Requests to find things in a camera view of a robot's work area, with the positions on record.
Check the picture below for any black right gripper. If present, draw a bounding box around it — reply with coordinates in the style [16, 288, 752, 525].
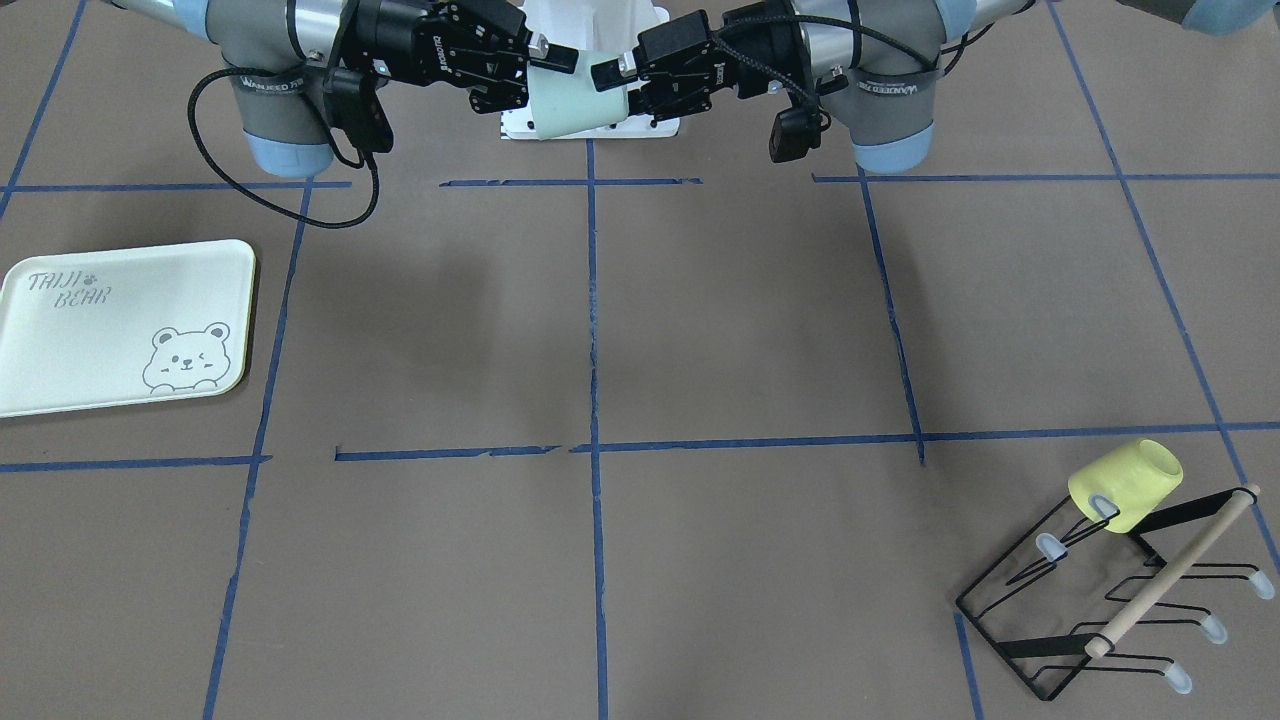
[340, 1, 580, 115]

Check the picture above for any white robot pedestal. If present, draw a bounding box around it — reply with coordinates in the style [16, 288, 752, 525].
[500, 1, 680, 141]

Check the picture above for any light green cup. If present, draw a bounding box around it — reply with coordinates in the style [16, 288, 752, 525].
[527, 51, 628, 140]

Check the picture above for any black wire cup rack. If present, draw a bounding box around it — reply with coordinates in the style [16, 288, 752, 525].
[955, 484, 1277, 702]

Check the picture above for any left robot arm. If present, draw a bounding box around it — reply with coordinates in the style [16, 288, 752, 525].
[591, 1, 1029, 174]

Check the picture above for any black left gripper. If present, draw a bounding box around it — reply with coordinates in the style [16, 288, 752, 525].
[590, 1, 818, 120]

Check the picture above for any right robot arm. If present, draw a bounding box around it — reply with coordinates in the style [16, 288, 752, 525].
[122, 1, 579, 179]

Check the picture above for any cream bear tray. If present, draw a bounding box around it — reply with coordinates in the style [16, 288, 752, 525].
[1, 240, 257, 418]

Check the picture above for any yellow cup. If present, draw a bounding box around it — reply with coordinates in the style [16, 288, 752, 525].
[1068, 438, 1184, 533]

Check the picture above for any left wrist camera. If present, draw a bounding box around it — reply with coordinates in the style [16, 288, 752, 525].
[768, 108, 828, 164]

